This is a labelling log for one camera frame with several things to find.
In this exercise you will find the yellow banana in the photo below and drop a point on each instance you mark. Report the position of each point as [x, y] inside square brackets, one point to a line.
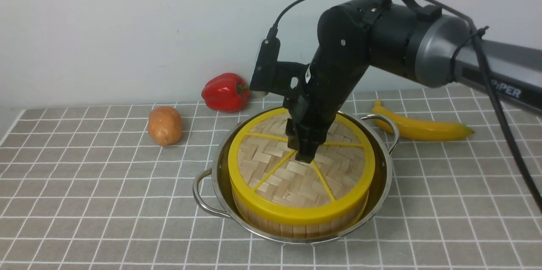
[424, 130]

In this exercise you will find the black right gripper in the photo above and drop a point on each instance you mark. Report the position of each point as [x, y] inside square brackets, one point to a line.
[309, 123]

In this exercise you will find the grey checkered tablecloth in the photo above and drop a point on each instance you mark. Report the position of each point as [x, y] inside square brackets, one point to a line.
[85, 188]

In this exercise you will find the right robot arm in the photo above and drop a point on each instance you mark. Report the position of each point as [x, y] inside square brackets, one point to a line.
[433, 51]

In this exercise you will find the yellow rimmed bamboo steamer basket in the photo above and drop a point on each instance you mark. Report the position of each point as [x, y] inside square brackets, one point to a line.
[299, 222]

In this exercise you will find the stainless steel pot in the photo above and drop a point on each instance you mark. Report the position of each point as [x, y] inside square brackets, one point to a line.
[212, 188]

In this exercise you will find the yellow bamboo steamer lid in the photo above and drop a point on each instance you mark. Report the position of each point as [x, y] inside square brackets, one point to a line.
[260, 162]

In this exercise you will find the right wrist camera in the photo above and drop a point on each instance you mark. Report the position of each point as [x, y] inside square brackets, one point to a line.
[273, 76]

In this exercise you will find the brown potato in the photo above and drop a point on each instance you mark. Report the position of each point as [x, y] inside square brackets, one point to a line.
[165, 126]

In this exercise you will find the red bell pepper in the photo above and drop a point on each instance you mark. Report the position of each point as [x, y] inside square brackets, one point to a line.
[226, 93]

